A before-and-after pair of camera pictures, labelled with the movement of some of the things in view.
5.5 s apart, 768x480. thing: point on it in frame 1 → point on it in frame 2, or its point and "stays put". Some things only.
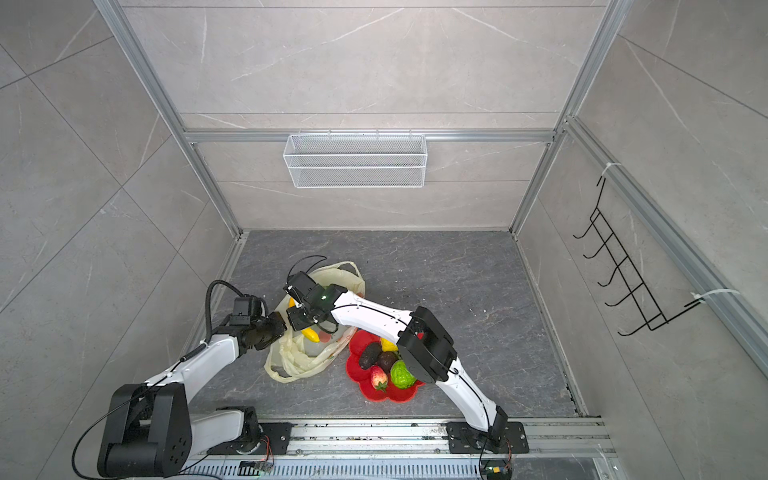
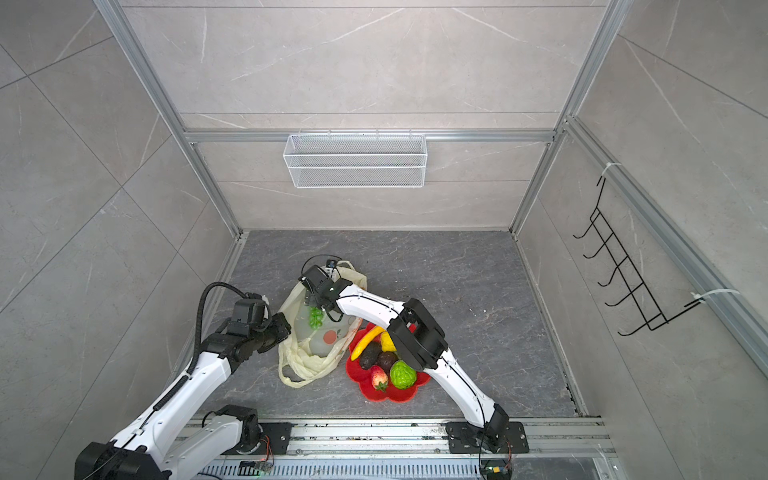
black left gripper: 279,326 stays put
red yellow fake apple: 379,378 stays put
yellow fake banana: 308,332 → 364,340
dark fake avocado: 370,355 stays put
